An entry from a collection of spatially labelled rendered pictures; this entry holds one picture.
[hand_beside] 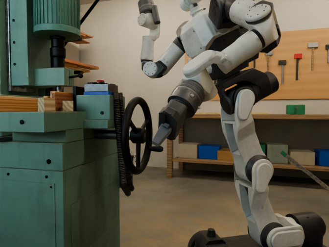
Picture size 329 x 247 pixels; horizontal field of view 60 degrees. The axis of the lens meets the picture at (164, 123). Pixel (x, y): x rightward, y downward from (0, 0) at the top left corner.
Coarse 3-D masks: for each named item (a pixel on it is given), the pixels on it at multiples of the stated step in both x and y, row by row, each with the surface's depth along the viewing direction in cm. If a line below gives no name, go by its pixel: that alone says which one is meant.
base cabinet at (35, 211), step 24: (0, 168) 97; (72, 168) 96; (96, 168) 112; (0, 192) 97; (24, 192) 94; (48, 192) 92; (72, 192) 96; (96, 192) 112; (0, 216) 97; (24, 216) 95; (48, 216) 92; (72, 216) 96; (96, 216) 112; (0, 240) 98; (24, 240) 95; (48, 240) 93; (72, 240) 96; (96, 240) 112
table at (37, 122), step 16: (0, 112) 85; (16, 112) 84; (32, 112) 82; (48, 112) 84; (64, 112) 91; (80, 112) 100; (0, 128) 86; (16, 128) 84; (32, 128) 83; (48, 128) 84; (64, 128) 91
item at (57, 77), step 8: (40, 72) 112; (48, 72) 112; (56, 72) 111; (64, 72) 110; (72, 72) 115; (40, 80) 113; (48, 80) 112; (56, 80) 111; (64, 80) 110; (72, 80) 115; (56, 88) 114
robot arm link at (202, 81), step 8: (184, 80) 82; (192, 80) 82; (200, 80) 82; (208, 80) 84; (192, 88) 79; (200, 88) 80; (208, 88) 84; (216, 88) 89; (200, 96) 80; (208, 96) 86
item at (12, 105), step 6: (0, 102) 86; (6, 102) 88; (12, 102) 90; (18, 102) 93; (24, 102) 95; (30, 102) 98; (36, 102) 101; (0, 108) 86; (6, 108) 88; (12, 108) 90; (18, 108) 93; (24, 108) 95; (30, 108) 98; (36, 108) 101
